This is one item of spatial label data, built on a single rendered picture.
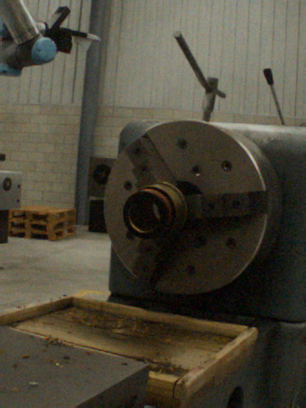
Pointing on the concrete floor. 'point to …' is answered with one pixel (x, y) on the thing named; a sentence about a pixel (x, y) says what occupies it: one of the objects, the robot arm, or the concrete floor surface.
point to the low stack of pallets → (41, 222)
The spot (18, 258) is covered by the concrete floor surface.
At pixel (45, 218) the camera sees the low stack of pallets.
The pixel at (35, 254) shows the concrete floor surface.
